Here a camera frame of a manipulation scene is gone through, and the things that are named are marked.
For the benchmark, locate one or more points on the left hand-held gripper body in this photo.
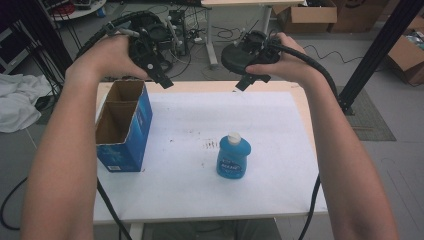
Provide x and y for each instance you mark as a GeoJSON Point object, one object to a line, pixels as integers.
{"type": "Point", "coordinates": [146, 40]}

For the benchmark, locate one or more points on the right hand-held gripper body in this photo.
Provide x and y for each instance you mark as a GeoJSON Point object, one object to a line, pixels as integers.
{"type": "Point", "coordinates": [240, 58]}

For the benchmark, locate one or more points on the blue cardboard box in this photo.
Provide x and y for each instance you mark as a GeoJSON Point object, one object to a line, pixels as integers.
{"type": "Point", "coordinates": [133, 133]}

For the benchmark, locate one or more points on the blue bottle with white cap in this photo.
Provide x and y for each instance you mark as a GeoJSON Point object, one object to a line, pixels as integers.
{"type": "Point", "coordinates": [232, 160]}

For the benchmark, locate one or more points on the person's right hand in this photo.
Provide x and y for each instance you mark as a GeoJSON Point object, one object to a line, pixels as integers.
{"type": "Point", "coordinates": [286, 61]}

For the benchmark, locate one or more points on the person's left hand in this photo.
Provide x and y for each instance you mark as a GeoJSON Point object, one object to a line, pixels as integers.
{"type": "Point", "coordinates": [103, 58]}

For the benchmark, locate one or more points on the black computer tower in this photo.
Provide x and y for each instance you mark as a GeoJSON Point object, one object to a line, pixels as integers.
{"type": "Point", "coordinates": [178, 30]}

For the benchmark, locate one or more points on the white desk with metal leg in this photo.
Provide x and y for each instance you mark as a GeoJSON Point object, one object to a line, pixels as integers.
{"type": "Point", "coordinates": [253, 2]}

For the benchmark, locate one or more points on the round white table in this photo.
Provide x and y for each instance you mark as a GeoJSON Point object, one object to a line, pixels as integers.
{"type": "Point", "coordinates": [80, 11]}

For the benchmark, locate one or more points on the open cardboard box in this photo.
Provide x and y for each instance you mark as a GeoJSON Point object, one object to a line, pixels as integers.
{"type": "Point", "coordinates": [310, 15]}

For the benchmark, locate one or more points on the white paper sheet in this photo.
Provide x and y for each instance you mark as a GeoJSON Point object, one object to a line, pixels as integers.
{"type": "Point", "coordinates": [206, 186]}

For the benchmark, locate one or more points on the grey floor mat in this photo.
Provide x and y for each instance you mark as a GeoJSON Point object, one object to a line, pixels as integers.
{"type": "Point", "coordinates": [370, 123]}

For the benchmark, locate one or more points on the black metal stand beam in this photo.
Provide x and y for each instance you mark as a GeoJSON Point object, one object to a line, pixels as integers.
{"type": "Point", "coordinates": [376, 50]}

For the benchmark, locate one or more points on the white crumpled cloth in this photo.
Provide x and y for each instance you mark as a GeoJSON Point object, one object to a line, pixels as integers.
{"type": "Point", "coordinates": [16, 103]}

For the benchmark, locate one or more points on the cardboard box with contents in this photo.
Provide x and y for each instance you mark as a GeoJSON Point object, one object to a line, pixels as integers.
{"type": "Point", "coordinates": [405, 56]}

